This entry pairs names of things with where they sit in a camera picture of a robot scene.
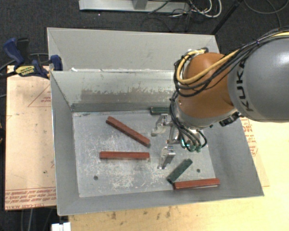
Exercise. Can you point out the dark green flat block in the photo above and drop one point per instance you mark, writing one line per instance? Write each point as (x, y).
(180, 170)
(159, 110)

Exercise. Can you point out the brown cardboard board, red print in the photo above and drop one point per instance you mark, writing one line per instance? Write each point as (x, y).
(28, 141)

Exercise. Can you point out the red-brown flat block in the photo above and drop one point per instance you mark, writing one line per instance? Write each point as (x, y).
(124, 155)
(196, 183)
(128, 130)

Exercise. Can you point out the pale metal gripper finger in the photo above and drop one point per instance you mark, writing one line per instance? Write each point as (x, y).
(164, 120)
(167, 154)

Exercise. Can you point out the grey metal bin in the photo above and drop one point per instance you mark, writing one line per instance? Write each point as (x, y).
(125, 174)

